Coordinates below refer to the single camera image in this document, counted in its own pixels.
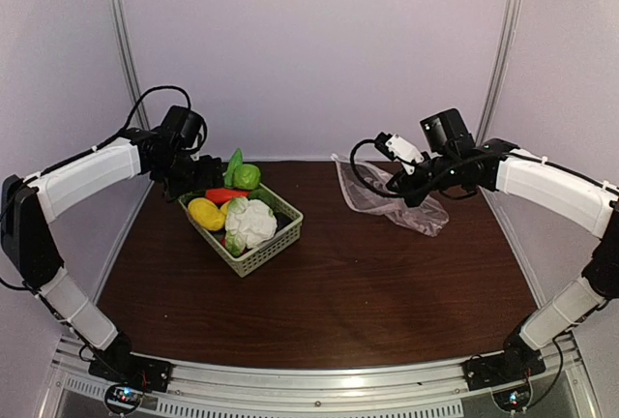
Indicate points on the right round circuit board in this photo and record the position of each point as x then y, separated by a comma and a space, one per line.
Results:
512, 399

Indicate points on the front aluminium rail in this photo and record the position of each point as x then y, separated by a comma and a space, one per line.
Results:
435, 389

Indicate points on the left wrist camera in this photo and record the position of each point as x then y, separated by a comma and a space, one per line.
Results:
192, 153

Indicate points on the left aluminium frame post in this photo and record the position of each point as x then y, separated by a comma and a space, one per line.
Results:
123, 41

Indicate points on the green toy lime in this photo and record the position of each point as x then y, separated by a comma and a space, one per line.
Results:
246, 177

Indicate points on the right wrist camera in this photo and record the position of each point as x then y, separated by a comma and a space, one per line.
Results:
398, 149

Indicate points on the white toy cauliflower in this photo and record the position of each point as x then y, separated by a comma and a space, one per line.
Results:
249, 223

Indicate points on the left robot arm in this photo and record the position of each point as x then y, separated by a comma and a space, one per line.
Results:
34, 205

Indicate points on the red orange toy carrot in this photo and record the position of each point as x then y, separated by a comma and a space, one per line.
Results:
220, 196

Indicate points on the aluminium frame post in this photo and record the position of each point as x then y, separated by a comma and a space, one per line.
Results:
123, 41
499, 69

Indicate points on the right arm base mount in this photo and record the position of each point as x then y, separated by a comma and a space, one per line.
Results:
498, 372

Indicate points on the dark green leafy toy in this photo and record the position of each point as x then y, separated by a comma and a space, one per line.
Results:
264, 196

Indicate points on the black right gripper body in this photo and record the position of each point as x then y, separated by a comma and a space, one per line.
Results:
444, 174

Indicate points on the left round circuit board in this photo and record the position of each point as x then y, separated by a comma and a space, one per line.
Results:
122, 399

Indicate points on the round circuit board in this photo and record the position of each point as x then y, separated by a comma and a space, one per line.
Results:
122, 399
512, 399

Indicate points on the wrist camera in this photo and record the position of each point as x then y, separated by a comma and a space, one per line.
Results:
398, 149
192, 153

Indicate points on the right aluminium frame post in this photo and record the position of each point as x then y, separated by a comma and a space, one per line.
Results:
499, 69

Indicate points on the green perforated plastic basket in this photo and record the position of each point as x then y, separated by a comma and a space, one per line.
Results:
286, 235

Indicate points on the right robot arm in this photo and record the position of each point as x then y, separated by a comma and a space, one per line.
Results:
568, 203

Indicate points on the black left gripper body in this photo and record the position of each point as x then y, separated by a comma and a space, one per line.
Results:
183, 175

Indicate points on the clear zip top bag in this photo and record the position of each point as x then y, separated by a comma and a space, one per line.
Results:
429, 218

